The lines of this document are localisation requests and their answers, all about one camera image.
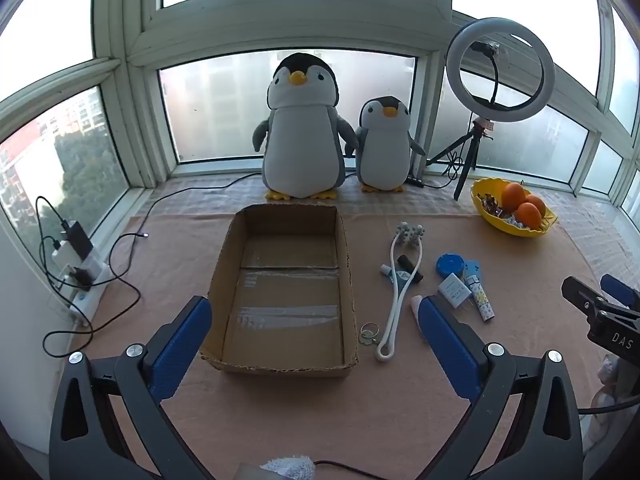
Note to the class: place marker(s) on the black plug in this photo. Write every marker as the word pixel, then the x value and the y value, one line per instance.
pixel 81 276

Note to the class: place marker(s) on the white window frame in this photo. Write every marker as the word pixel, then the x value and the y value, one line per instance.
pixel 290 25

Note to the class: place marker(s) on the large penguin plush toy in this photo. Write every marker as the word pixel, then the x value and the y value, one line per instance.
pixel 302 135

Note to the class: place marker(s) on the small penguin plush toy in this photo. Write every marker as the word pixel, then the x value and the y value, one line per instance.
pixel 382 150

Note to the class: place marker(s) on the person's right hand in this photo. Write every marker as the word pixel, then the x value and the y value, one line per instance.
pixel 607 372

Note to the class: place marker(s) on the yellow plastic bowl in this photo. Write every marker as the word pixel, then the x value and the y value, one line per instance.
pixel 505 227

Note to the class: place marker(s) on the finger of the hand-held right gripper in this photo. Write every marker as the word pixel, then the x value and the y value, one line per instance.
pixel 582 295
pixel 620 287

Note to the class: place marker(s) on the white cube charger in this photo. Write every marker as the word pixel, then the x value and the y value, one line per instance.
pixel 95 266

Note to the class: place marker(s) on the black usb hub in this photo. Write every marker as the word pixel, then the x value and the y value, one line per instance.
pixel 415 180

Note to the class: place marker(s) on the pile of wrapped candies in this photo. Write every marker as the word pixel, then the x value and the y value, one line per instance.
pixel 492 206

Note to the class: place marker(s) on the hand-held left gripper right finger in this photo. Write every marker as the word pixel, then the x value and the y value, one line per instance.
pixel 450 350

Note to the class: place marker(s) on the white power strip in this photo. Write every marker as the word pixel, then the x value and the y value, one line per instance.
pixel 82 305

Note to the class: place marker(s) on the blue round lid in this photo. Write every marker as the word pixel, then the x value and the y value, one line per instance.
pixel 449 265

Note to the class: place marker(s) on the black cylinder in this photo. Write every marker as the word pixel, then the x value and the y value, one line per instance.
pixel 412 266

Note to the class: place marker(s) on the person's left hand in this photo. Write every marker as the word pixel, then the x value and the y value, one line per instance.
pixel 292 467

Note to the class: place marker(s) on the brown cardboard box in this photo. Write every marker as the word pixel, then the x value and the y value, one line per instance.
pixel 280 285

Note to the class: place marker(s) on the white neck roller massager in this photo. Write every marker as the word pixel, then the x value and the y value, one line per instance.
pixel 411 232

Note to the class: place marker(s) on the blue folding phone stand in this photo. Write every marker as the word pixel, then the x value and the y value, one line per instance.
pixel 479 295

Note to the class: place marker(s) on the white flat charger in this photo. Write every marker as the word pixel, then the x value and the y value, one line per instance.
pixel 62 255

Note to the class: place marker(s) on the white power adapter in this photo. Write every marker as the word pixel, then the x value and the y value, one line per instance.
pixel 454 290

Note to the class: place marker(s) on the small blue liquid bottle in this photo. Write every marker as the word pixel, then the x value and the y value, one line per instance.
pixel 385 270

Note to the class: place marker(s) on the orange fruit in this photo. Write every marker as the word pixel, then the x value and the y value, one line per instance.
pixel 537 202
pixel 513 195
pixel 529 215

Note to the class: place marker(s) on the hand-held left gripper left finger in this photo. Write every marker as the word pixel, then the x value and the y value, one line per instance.
pixel 182 345

